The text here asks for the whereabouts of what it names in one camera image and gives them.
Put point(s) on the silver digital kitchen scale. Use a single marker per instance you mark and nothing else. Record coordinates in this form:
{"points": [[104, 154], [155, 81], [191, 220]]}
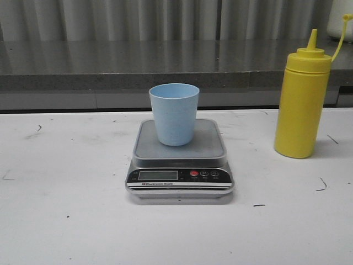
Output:
{"points": [[198, 169]]}

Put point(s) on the yellow squeeze bottle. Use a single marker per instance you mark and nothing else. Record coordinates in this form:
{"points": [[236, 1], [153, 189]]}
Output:
{"points": [[303, 92]]}

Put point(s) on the grey stone counter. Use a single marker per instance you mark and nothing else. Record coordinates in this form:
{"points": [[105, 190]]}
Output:
{"points": [[117, 75]]}

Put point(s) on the light blue plastic cup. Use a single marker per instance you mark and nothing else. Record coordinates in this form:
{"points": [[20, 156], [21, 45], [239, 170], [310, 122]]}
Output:
{"points": [[174, 107]]}

